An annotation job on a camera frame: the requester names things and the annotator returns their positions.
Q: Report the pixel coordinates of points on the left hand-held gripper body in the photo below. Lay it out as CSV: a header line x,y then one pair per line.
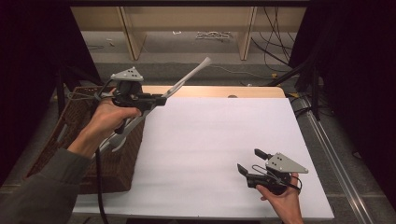
x,y
130,93

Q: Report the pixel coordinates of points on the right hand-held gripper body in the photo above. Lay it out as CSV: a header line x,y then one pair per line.
x,y
286,164

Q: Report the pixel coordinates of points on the grey plastic clothes hanger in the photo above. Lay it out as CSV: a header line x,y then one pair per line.
x,y
193,73

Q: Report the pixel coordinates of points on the brown woven basket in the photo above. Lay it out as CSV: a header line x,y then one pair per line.
x,y
115,168

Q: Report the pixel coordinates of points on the person's left hand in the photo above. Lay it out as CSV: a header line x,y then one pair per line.
x,y
106,121

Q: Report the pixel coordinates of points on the person's right hand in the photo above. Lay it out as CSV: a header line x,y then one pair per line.
x,y
285,202

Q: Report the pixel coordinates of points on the white table cover sheet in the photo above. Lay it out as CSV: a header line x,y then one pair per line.
x,y
202,155

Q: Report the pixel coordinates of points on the small white floor scrap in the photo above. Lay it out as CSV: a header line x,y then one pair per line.
x,y
176,32

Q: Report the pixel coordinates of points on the black metal stand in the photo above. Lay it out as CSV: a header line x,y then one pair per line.
x,y
315,93
60,93

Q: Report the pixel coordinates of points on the dark curtain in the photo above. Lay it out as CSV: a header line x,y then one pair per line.
x,y
358,77
31,62

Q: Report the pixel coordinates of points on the metal floor rail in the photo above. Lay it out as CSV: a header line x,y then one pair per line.
x,y
339,168

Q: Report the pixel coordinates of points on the light wooden furniture frame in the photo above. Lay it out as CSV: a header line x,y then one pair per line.
x,y
186,17

